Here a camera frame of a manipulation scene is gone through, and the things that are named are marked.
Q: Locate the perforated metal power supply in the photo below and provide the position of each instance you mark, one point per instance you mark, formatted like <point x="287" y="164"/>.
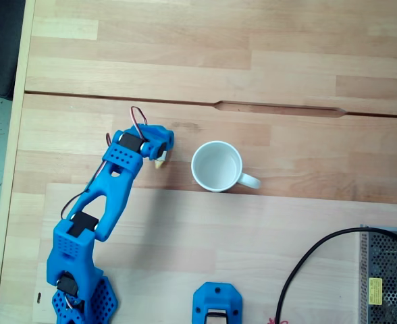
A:
<point x="387" y="266"/>

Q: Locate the raised wooden board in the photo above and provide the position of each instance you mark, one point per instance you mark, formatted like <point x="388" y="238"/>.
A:
<point x="218" y="236"/>

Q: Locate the white ceramic mug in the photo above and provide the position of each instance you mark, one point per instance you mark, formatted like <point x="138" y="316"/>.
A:
<point x="217" y="167"/>

